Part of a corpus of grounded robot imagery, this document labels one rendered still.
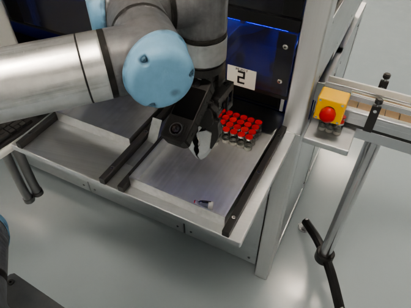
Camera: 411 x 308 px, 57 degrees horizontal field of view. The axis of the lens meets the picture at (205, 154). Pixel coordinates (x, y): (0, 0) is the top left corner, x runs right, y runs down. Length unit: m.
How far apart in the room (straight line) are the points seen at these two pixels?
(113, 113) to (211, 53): 0.67
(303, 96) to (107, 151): 0.54
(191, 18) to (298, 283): 1.48
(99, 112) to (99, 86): 0.80
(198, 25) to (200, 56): 0.05
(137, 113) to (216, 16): 0.68
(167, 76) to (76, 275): 1.58
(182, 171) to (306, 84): 0.39
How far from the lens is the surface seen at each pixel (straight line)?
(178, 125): 0.59
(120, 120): 1.16
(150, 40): 0.40
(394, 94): 1.23
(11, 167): 1.82
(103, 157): 1.06
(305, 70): 1.00
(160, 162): 1.02
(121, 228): 1.99
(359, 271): 1.96
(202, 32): 0.56
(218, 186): 0.96
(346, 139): 1.15
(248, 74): 1.06
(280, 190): 1.31
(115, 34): 0.42
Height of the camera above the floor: 1.62
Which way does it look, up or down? 45 degrees down
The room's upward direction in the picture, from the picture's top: straight up
